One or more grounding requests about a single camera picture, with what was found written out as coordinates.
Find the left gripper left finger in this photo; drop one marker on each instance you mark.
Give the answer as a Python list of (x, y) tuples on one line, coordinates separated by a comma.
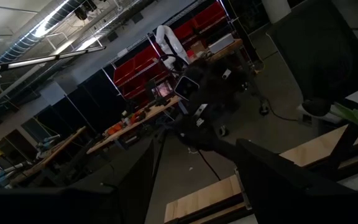
[(129, 174)]

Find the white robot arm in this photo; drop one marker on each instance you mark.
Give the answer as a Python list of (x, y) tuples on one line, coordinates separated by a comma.
[(166, 39)]

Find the silver ventilation duct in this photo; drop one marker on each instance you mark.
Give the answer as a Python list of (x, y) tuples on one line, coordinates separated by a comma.
[(26, 39)]

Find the black office chair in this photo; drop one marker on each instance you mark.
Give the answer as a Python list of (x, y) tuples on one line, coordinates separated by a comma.
[(315, 46)]

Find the white box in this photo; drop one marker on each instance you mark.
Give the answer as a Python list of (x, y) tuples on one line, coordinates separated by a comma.
[(222, 43)]

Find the red bin shelving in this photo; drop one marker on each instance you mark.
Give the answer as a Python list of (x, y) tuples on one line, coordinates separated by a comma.
[(141, 59)]

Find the wooden workbench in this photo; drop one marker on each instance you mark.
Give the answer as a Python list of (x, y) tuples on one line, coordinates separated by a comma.
[(61, 144), (157, 109)]

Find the overhead light bar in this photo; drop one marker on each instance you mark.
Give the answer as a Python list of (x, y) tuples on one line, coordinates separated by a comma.
[(26, 62)]

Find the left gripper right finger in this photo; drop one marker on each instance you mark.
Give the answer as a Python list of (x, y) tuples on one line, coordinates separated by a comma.
[(275, 177)]

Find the black tulip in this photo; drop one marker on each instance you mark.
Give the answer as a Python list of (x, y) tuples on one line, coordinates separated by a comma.
[(317, 106)]

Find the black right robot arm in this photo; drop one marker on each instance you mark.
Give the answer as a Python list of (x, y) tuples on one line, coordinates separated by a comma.
[(211, 96)]

